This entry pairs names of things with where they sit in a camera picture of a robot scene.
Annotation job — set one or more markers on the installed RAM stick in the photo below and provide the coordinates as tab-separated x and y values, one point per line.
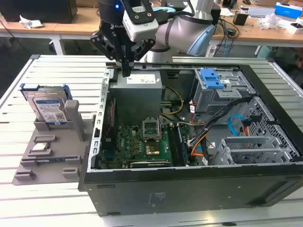
183	146

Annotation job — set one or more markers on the blue plastic latch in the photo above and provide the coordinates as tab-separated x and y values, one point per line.
210	79

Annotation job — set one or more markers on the grey optical drive cage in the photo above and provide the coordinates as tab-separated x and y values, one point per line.
206	99

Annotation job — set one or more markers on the person's bare forearm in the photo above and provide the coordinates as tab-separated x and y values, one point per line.
298	62

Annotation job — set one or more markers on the grey parts rack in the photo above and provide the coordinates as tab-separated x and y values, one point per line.
59	146

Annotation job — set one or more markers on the blue cardboard box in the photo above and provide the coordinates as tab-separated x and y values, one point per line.
287	10

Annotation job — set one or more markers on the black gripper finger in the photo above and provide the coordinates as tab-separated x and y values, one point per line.
144	48
104	45

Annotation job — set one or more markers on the black PC case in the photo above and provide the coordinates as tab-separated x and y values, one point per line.
165	189

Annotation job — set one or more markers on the black RAM slot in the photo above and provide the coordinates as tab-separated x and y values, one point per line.
172	142
178	144

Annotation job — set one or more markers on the grey laptop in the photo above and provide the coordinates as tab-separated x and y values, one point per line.
260	11

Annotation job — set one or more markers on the silver CPU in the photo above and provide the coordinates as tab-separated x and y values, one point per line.
40	147

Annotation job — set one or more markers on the CPU socket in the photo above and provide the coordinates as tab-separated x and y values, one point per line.
152	150

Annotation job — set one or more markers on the white cardboard box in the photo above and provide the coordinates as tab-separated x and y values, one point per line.
293	28

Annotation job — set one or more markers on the grey power supply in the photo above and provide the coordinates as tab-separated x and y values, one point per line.
135	99

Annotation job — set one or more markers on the green motherboard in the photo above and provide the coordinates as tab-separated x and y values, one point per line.
127	142

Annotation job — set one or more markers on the crumpled white paper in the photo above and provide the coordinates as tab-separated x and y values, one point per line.
30	23

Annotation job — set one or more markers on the small black box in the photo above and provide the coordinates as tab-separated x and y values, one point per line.
240	19

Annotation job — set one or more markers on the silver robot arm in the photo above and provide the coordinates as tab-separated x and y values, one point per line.
180	30

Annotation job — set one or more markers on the grey disk bay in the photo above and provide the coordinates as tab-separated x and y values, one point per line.
248	142

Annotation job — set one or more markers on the brown cardboard box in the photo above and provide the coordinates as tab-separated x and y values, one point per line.
87	2

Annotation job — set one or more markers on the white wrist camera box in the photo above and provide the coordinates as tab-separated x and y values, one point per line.
142	28

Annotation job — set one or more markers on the clear plastic wrap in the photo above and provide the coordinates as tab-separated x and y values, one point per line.
267	22

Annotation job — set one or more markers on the wooden desk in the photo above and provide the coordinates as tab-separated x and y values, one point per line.
82	26

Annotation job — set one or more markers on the black graphics card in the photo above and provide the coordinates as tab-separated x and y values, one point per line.
151	164

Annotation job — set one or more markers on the hard disk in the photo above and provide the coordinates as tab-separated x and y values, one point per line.
47	106

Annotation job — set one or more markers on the black computer tower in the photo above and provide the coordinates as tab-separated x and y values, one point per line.
216	14

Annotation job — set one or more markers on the large black box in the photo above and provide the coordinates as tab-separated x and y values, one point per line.
35	11

